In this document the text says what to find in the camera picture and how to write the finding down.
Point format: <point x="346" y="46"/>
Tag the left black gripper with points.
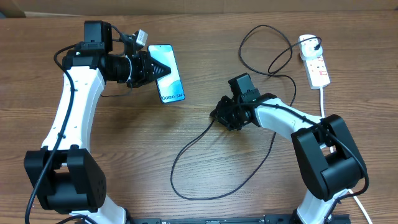
<point x="145" y="61"/>

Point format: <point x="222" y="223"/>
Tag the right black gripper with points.
<point x="221" y="116"/>

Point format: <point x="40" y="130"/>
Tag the Samsung Galaxy smartphone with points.
<point x="169" y="86"/>

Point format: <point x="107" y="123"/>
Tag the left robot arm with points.
<point x="64" y="175"/>

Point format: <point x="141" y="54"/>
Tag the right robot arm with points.
<point x="328" y="157"/>

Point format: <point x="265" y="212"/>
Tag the white charger plug adapter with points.
<point x="310" y="47"/>

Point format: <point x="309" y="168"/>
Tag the white power strip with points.
<point x="317" y="73"/>

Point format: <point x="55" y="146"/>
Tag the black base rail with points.
<point x="211" y="221"/>

